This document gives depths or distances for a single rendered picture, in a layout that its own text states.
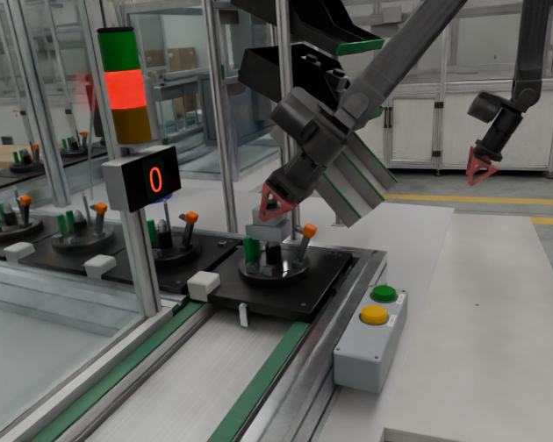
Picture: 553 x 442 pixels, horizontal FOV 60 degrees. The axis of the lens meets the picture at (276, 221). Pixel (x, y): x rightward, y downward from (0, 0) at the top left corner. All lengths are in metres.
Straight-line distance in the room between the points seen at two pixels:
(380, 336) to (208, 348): 0.28
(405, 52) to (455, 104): 4.09
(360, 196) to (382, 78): 0.43
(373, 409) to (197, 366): 0.28
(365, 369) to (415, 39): 0.51
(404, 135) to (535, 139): 1.17
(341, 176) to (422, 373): 0.52
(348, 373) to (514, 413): 0.25
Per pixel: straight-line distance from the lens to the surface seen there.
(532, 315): 1.05
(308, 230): 0.85
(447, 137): 4.96
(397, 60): 0.82
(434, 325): 0.97
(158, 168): 0.75
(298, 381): 0.68
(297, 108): 0.78
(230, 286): 0.88
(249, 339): 0.83
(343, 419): 0.76
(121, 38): 0.71
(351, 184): 1.17
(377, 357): 0.71
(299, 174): 0.80
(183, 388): 0.76
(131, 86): 0.71
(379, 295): 0.83
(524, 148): 5.04
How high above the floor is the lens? 1.39
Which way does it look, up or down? 21 degrees down
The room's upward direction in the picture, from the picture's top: 4 degrees counter-clockwise
